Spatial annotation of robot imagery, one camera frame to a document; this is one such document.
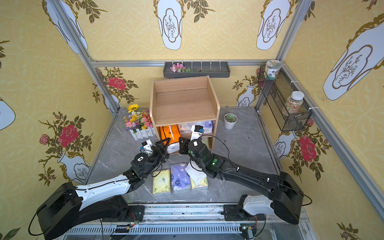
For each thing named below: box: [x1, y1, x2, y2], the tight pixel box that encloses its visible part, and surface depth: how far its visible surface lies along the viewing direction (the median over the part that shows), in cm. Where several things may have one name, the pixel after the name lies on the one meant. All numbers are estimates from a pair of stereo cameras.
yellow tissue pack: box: [185, 160, 209, 190], surface depth 80 cm
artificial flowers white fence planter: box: [123, 103, 156, 141], surface depth 96 cm
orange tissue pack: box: [159, 124, 181, 146], surface depth 78 cm
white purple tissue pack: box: [192, 120, 214, 134], surface depth 83 cm
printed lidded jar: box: [265, 59, 283, 81], surface depth 87 cm
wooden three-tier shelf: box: [149, 76, 221, 149], surface depth 81 cm
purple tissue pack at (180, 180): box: [170, 163, 192, 194], surface depth 83 cm
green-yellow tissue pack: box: [152, 169, 171, 197], surface depth 80 cm
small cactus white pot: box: [223, 113, 238, 130], surface depth 105 cm
